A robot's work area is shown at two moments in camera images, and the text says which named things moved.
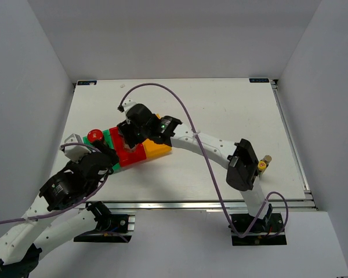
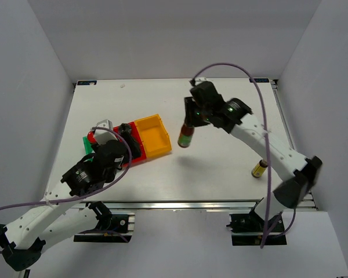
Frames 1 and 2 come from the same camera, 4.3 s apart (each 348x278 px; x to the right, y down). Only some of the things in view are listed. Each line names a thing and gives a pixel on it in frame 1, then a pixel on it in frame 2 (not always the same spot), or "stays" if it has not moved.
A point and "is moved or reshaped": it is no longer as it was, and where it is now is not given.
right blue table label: [258, 80] stays
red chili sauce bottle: [261, 167] is moved or reshaped
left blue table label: [87, 83] stays
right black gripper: [126, 129] -> [190, 104]
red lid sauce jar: [95, 135] stays
